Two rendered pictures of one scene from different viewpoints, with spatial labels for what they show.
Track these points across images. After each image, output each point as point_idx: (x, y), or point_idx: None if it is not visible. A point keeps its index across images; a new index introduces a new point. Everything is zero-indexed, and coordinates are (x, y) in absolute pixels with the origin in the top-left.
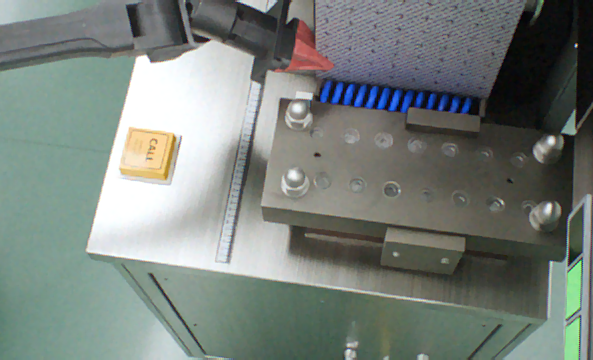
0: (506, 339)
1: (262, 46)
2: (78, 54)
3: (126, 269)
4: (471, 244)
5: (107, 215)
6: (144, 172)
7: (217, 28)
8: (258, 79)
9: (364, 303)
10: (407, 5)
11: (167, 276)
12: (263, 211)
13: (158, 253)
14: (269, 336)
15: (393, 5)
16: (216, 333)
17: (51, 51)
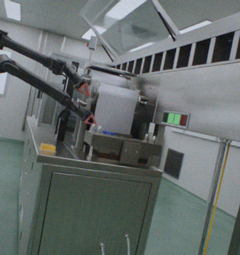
0: (152, 198)
1: (85, 111)
2: (53, 91)
3: (45, 169)
4: (141, 148)
5: (41, 152)
6: (49, 147)
7: (76, 103)
8: (84, 118)
9: (117, 177)
10: (116, 101)
11: (57, 173)
12: (92, 138)
13: (60, 156)
14: (73, 243)
15: (113, 101)
16: (49, 251)
17: (51, 85)
